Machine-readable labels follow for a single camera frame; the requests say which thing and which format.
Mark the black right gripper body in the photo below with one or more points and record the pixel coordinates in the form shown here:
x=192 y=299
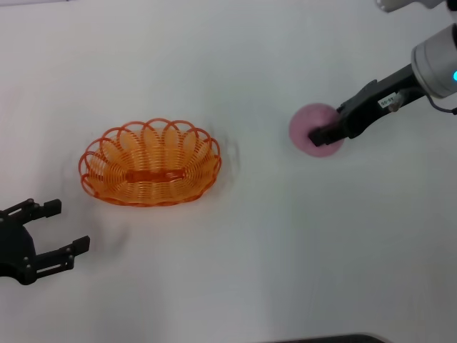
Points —
x=364 y=110

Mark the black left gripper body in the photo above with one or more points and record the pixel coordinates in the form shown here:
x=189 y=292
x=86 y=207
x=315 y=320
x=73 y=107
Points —
x=14 y=246

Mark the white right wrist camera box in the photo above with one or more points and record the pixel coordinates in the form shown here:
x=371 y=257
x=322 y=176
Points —
x=407 y=3

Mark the dark robot torso edge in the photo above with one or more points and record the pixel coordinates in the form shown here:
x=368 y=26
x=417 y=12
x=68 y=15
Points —
x=321 y=339

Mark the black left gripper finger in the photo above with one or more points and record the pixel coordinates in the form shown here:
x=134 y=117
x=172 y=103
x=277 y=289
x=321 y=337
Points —
x=53 y=208
x=81 y=244

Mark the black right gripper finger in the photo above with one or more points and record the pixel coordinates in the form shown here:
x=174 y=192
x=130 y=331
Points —
x=325 y=135

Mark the pink peach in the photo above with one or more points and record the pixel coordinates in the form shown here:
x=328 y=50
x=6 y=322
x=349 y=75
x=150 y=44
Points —
x=303 y=121

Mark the orange woven plastic basket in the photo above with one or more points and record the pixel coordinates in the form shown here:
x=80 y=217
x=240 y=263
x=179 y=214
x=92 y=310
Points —
x=153 y=186

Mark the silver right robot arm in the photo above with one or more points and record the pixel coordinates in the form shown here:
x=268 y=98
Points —
x=435 y=60

